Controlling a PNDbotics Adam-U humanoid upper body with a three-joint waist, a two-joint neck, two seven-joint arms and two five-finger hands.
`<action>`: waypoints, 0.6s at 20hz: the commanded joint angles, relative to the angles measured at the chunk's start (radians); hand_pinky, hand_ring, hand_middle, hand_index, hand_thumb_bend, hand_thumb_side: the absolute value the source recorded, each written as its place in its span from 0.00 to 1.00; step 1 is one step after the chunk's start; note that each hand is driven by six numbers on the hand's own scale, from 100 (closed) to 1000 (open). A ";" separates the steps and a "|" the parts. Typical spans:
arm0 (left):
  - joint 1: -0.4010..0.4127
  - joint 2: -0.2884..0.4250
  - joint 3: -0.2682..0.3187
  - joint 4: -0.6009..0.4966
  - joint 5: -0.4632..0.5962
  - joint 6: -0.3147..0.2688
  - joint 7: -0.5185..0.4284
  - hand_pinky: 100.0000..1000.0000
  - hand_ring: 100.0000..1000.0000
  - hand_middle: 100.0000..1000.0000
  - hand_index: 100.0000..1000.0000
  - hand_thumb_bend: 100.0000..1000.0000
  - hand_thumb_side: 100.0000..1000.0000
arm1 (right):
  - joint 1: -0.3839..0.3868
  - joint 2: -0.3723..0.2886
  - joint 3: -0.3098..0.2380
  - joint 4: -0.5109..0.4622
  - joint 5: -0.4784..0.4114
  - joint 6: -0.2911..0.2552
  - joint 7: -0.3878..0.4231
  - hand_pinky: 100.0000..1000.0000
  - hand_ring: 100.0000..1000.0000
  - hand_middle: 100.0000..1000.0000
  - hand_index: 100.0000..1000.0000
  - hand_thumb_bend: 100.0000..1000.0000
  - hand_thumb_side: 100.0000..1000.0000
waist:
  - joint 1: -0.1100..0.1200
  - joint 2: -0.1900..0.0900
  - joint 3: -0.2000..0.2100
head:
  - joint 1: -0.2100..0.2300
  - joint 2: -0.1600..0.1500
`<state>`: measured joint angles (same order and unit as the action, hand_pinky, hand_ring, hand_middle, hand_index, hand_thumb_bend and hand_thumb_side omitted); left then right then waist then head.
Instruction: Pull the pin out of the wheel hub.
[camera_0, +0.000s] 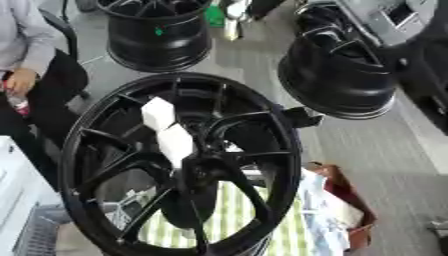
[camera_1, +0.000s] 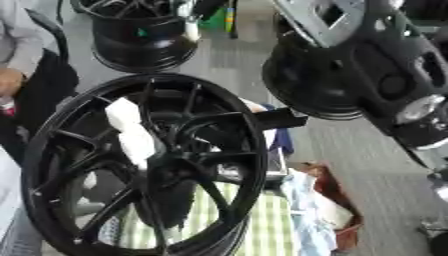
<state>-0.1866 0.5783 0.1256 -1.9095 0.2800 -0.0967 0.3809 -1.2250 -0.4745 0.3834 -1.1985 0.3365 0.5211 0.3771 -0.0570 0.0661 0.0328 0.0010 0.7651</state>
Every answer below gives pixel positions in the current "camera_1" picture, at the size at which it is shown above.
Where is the person's hand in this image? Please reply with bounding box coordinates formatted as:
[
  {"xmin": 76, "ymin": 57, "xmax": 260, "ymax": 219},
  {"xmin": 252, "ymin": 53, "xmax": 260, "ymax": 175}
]
[{"xmin": 0, "ymin": 67, "xmax": 28, "ymax": 98}]

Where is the black wheel rim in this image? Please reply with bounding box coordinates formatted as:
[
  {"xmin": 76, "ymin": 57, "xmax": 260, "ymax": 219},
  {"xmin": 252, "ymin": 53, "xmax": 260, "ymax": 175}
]
[
  {"xmin": 260, "ymin": 29, "xmax": 377, "ymax": 122},
  {"xmin": 68, "ymin": 0, "xmax": 202, "ymax": 74}
]

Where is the black spoked wheel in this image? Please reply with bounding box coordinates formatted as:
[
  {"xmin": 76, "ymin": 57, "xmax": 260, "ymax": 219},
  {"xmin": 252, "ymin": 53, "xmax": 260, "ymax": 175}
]
[{"xmin": 19, "ymin": 72, "xmax": 272, "ymax": 256}]

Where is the person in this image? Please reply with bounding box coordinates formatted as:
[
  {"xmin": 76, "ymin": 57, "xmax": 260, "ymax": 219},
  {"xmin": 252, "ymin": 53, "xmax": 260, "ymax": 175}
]
[{"xmin": 0, "ymin": 0, "xmax": 81, "ymax": 167}]

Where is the black chair back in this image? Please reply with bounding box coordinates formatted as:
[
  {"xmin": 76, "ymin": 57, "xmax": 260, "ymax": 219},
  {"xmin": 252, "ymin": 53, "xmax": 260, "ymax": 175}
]
[{"xmin": 24, "ymin": 8, "xmax": 72, "ymax": 65}]

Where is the black stand bar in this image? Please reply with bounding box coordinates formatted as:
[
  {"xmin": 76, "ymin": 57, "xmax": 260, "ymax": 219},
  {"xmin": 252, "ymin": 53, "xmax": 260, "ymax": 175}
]
[{"xmin": 253, "ymin": 107, "xmax": 310, "ymax": 130}]

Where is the pale blue plastic bag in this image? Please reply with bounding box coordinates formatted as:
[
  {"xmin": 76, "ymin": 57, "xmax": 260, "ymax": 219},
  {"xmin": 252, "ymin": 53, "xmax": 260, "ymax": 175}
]
[{"xmin": 278, "ymin": 168, "xmax": 342, "ymax": 256}]

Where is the brown box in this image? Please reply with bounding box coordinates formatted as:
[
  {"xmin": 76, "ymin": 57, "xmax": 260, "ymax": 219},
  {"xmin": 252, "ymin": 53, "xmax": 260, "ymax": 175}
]
[{"xmin": 299, "ymin": 161, "xmax": 368, "ymax": 253}]

